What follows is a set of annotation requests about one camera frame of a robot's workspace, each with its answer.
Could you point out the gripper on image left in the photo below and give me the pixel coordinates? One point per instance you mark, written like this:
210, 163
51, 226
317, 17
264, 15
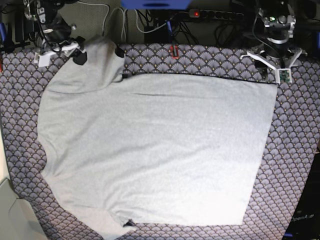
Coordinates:
57, 33

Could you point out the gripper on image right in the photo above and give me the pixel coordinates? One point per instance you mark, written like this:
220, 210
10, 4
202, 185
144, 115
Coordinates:
274, 48

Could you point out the light grey T-shirt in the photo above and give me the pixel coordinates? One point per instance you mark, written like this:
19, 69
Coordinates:
152, 148

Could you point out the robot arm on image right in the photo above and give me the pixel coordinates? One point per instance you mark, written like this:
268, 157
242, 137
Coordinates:
273, 27

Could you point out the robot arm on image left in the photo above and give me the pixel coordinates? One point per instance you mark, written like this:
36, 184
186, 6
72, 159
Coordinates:
35, 10

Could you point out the black power strip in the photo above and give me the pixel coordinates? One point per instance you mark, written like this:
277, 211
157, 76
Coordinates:
210, 15

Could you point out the blue box overhead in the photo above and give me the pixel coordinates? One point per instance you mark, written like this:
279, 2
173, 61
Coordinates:
155, 4

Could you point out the blue clamp at left edge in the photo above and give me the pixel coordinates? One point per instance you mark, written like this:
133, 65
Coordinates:
3, 33

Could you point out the black power adapter box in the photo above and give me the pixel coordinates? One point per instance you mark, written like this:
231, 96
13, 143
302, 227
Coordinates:
159, 36

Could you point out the red and black clamp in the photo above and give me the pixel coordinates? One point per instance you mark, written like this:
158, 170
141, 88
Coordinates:
174, 50

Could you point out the blue clamp at top centre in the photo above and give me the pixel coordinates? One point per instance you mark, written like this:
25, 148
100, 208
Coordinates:
169, 28

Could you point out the fan-patterned purple table cloth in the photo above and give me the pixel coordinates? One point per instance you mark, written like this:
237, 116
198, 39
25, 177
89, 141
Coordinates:
286, 163

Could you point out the grey plastic bin corner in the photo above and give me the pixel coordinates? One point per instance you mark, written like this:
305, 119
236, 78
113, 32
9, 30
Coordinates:
17, 218

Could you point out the black OpenArm base plate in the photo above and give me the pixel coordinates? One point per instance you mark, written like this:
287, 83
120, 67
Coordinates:
305, 223

